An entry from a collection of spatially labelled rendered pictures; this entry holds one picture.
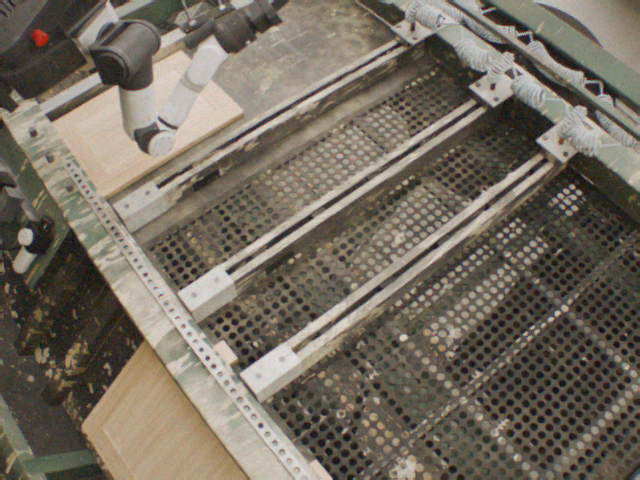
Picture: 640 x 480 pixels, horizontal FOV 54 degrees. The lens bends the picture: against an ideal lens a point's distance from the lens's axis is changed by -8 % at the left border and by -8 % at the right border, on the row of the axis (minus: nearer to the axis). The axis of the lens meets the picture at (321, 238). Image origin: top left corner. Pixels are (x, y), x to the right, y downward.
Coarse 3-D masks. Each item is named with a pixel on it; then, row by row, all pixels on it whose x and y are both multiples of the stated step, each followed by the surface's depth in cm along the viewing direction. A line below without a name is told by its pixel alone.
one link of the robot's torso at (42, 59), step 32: (0, 0) 134; (32, 0) 132; (64, 0) 136; (96, 0) 144; (0, 32) 134; (32, 32) 135; (64, 32) 139; (96, 32) 145; (0, 64) 137; (32, 64) 141; (64, 64) 148; (32, 96) 151
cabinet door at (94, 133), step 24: (168, 72) 206; (168, 96) 200; (216, 96) 199; (72, 120) 196; (96, 120) 196; (120, 120) 196; (192, 120) 194; (216, 120) 194; (72, 144) 191; (96, 144) 191; (120, 144) 190; (192, 144) 190; (96, 168) 185; (120, 168) 185; (144, 168) 185
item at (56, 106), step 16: (240, 0) 222; (224, 16) 218; (176, 32) 213; (192, 32) 213; (176, 48) 214; (96, 80) 202; (64, 96) 199; (80, 96) 200; (48, 112) 196; (64, 112) 200
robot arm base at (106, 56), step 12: (120, 24) 149; (132, 24) 149; (144, 24) 148; (108, 36) 146; (156, 36) 149; (96, 48) 141; (108, 48) 140; (96, 60) 143; (108, 60) 141; (120, 60) 140; (108, 72) 144; (120, 72) 143; (132, 72) 144; (108, 84) 148; (120, 84) 146
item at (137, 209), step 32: (416, 0) 190; (416, 32) 200; (352, 64) 198; (384, 64) 199; (320, 96) 190; (352, 96) 200; (256, 128) 187; (288, 128) 190; (192, 160) 179; (224, 160) 181; (160, 192) 173; (192, 192) 181; (128, 224) 172
